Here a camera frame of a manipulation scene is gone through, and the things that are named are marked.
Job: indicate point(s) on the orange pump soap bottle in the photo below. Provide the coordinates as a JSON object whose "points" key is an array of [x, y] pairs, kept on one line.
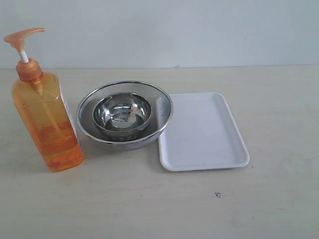
{"points": [[38, 98]]}

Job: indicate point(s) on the small stainless steel bowl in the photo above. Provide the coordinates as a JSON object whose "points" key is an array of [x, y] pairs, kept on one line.
{"points": [[122, 114]]}

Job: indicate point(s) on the steel mesh colander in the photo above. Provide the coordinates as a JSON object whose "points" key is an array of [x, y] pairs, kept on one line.
{"points": [[162, 107]]}

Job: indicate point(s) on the white rectangular foam tray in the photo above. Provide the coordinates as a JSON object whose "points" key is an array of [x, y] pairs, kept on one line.
{"points": [[201, 135]]}

